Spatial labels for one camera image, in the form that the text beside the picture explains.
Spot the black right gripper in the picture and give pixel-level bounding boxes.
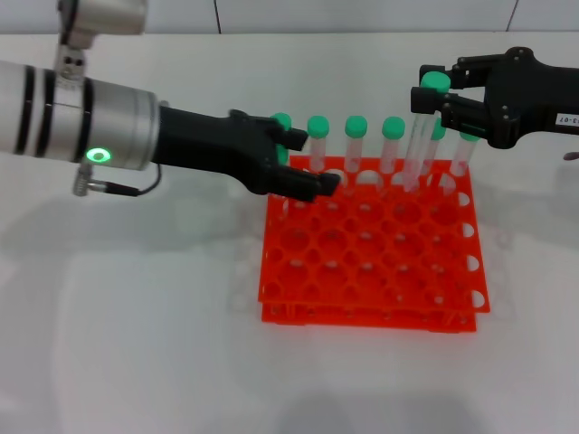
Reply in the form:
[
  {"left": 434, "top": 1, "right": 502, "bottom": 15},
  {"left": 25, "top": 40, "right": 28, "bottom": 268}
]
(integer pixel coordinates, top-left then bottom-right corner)
[{"left": 410, "top": 45, "right": 579, "bottom": 150}]

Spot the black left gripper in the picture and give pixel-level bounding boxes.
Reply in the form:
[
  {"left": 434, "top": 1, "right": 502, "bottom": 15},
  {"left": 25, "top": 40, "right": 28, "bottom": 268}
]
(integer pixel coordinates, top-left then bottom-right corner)
[{"left": 153, "top": 105, "right": 342, "bottom": 204}]

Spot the orange test tube rack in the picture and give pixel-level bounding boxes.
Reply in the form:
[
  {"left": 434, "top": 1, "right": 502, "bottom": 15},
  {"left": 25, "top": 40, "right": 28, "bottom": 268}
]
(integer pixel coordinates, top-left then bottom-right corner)
[{"left": 256, "top": 156, "right": 492, "bottom": 335}]

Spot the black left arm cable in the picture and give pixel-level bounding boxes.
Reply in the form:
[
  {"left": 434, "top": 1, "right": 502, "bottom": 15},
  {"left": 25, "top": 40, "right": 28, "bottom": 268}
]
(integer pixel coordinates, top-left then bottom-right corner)
[{"left": 71, "top": 163, "right": 164, "bottom": 198}]

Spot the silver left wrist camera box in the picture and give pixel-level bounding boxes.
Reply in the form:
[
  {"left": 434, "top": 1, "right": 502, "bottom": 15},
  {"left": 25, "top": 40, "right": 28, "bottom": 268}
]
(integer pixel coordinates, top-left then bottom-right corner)
[{"left": 52, "top": 0, "right": 149, "bottom": 91}]

